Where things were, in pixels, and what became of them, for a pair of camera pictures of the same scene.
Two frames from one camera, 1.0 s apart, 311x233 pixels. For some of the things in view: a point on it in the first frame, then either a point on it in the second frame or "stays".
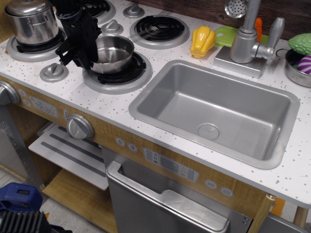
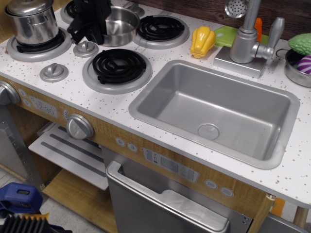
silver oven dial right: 78,127 stays
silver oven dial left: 8,94 stays
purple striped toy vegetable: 304,65 stays
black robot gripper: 81,30 → 89,12
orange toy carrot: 258,26 stays
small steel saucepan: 114,52 → 121,25
